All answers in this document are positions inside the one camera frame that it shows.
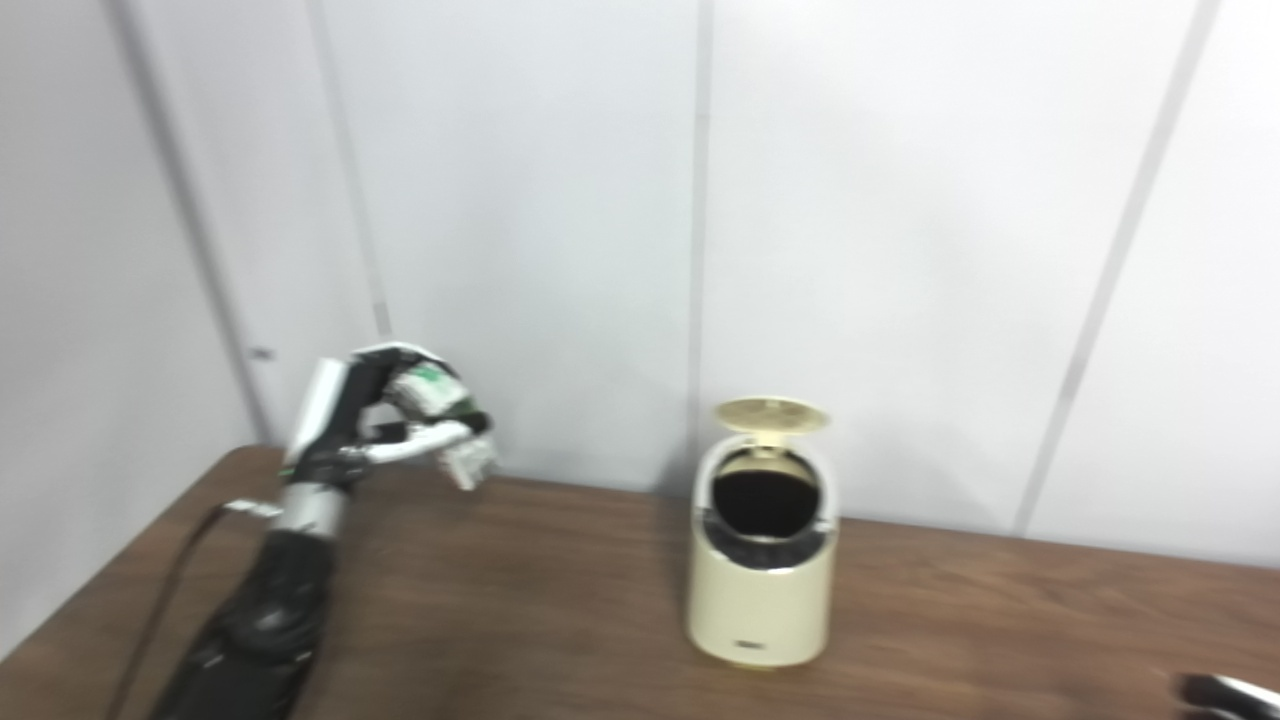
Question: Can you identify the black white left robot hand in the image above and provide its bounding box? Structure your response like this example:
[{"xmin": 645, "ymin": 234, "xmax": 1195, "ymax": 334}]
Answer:
[{"xmin": 283, "ymin": 343, "xmax": 493, "ymax": 486}]

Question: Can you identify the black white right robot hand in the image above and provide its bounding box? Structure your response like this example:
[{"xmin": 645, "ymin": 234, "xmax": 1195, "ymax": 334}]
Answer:
[{"xmin": 1180, "ymin": 673, "xmax": 1280, "ymax": 720}]

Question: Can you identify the green white milk carton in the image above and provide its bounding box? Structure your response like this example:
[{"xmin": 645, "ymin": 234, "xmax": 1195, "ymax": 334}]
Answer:
[{"xmin": 388, "ymin": 365, "xmax": 498, "ymax": 491}]

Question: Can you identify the cream round bin lid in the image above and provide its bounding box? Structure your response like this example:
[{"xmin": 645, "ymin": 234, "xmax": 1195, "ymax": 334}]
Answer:
[{"xmin": 714, "ymin": 398, "xmax": 831, "ymax": 451}]

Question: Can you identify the cream-colored cylindrical bin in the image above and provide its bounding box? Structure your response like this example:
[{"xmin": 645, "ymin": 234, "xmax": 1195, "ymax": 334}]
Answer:
[{"xmin": 686, "ymin": 430, "xmax": 839, "ymax": 669}]

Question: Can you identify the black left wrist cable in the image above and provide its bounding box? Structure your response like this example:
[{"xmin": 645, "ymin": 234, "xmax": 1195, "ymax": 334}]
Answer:
[{"xmin": 105, "ymin": 500, "xmax": 286, "ymax": 720}]

